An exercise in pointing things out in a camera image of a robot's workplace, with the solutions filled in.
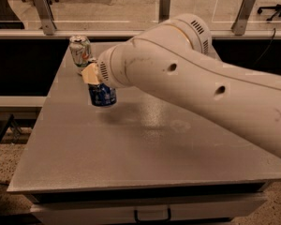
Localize middle metal railing bracket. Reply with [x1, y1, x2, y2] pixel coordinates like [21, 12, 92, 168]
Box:
[158, 0, 170, 23]

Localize white drawer with black handle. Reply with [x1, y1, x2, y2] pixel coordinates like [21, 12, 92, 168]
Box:
[31, 192, 266, 225]

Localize white green 7up can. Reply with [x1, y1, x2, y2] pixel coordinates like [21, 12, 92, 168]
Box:
[69, 35, 92, 75]

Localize metal railing bracket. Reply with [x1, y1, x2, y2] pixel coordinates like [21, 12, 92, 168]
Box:
[158, 0, 170, 23]
[33, 0, 56, 36]
[231, 0, 256, 36]

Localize blue pepsi can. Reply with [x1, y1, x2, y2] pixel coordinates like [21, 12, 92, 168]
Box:
[88, 83, 117, 107]

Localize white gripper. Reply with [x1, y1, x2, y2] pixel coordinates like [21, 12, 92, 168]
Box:
[81, 45, 128, 88]

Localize left metal railing bracket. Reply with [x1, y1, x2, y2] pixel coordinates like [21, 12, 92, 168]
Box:
[33, 0, 56, 36]

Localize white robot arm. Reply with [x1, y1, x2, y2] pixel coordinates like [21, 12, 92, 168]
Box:
[81, 14, 281, 158]

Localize right metal railing bracket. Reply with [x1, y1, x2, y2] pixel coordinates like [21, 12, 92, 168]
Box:
[231, 0, 256, 36]

